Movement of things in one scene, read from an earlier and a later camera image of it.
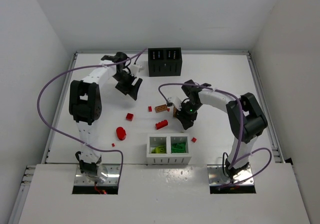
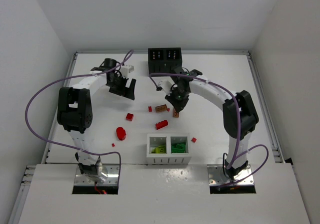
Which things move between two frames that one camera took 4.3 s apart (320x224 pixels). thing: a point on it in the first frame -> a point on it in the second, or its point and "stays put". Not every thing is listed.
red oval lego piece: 121,133 stays put
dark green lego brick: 178,148 stays put
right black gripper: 185,117 -> 178,98
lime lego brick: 163,149 stays put
